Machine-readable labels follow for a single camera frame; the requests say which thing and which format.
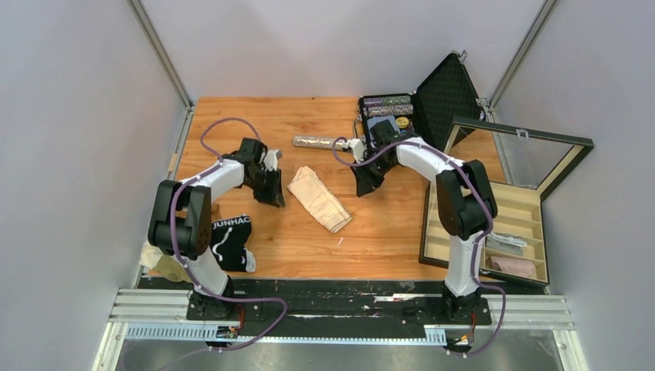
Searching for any black poker chip case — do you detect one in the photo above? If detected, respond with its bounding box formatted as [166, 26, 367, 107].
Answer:
[358, 50, 487, 150]

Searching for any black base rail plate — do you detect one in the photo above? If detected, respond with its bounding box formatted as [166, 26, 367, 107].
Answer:
[137, 277, 492, 339]

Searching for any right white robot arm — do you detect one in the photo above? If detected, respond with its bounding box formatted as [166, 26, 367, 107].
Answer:
[344, 121, 497, 323]

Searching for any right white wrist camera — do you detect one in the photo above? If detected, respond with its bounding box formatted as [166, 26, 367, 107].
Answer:
[344, 138, 366, 163]

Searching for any wooden compartment display box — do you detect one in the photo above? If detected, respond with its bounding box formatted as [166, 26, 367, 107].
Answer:
[443, 117, 594, 287]

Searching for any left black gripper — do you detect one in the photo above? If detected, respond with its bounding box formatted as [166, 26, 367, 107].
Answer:
[245, 166, 287, 207]

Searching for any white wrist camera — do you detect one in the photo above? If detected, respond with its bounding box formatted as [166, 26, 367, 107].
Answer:
[263, 148, 282, 172]
[344, 138, 366, 163]

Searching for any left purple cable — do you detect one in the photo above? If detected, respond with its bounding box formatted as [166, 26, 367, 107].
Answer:
[168, 117, 290, 354]

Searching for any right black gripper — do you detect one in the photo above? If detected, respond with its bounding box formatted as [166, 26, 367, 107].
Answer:
[351, 153, 396, 198]

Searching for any black Junhao underwear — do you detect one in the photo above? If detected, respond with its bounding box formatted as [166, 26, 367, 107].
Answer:
[209, 214, 256, 273]

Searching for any white cloth in pile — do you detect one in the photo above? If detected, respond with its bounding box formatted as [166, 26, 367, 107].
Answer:
[139, 241, 165, 271]

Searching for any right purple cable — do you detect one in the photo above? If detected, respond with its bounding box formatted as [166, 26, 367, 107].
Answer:
[331, 136, 507, 359]

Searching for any grey rolled underwear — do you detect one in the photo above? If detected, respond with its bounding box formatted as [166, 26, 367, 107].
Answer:
[485, 232, 528, 257]

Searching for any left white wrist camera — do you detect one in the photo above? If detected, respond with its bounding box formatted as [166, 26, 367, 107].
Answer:
[263, 148, 282, 172]

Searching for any purple cable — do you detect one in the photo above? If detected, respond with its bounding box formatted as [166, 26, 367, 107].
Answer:
[168, 117, 290, 354]
[331, 136, 507, 359]

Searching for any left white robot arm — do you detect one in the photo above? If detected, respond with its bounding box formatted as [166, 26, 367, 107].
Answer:
[148, 138, 285, 319]

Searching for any rhinestone silver microphone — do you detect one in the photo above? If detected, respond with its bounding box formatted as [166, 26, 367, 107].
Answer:
[291, 135, 351, 151]

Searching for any cream boxer underwear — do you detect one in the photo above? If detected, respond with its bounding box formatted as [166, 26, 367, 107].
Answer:
[287, 166, 352, 233]

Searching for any pink rolled underwear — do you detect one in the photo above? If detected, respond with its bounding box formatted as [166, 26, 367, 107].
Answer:
[489, 256, 538, 279]

